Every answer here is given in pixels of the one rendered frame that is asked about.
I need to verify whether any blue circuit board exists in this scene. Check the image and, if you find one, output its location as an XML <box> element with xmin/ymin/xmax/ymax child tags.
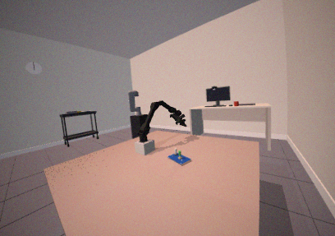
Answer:
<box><xmin>167</xmin><ymin>148</ymin><xmax>191</xmax><ymax>165</ymax></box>

